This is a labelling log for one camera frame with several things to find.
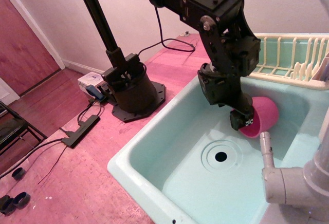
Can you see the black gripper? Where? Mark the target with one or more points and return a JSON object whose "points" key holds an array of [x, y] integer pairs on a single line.
{"points": [[226, 91]]}

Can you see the pink plastic cup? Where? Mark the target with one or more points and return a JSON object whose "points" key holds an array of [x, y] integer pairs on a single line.
{"points": [[266, 115]]}

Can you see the teal toy sink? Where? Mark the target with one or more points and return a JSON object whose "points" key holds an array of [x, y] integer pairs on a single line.
{"points": [[187, 165]]}

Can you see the cream dish rack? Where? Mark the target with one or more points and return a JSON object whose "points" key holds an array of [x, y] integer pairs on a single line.
{"points": [[297, 59]]}

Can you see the grey pvc faucet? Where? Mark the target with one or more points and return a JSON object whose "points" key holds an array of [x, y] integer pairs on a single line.
{"points": [[305, 188]]}

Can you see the blue adapter dongle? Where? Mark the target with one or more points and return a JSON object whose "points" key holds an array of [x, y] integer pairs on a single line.
{"points": [[91, 90]]}

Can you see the white cardboard box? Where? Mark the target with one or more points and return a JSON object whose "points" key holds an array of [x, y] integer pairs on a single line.
{"points": [[90, 78]]}

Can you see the black usb hub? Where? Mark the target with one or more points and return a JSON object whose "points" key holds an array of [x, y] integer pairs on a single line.
{"points": [[74, 138]]}

